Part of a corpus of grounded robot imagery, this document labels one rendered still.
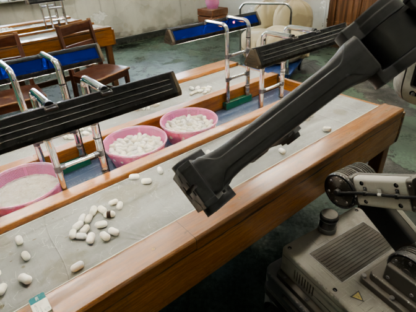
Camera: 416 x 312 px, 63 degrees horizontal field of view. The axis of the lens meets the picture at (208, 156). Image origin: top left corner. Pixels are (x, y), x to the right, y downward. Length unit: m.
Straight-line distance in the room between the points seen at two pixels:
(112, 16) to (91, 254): 5.85
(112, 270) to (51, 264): 0.19
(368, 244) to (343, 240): 0.09
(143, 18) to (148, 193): 5.92
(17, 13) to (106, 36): 2.34
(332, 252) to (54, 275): 0.92
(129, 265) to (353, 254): 0.81
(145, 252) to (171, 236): 0.08
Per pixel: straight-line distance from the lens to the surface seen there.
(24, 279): 0.99
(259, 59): 1.31
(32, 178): 1.41
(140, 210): 1.09
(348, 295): 1.24
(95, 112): 0.96
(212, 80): 2.13
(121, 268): 0.91
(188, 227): 0.97
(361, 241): 1.42
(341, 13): 5.90
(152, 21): 7.03
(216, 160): 0.51
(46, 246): 1.08
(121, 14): 6.69
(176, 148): 1.34
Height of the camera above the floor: 1.43
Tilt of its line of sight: 32 degrees down
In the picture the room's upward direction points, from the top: 3 degrees counter-clockwise
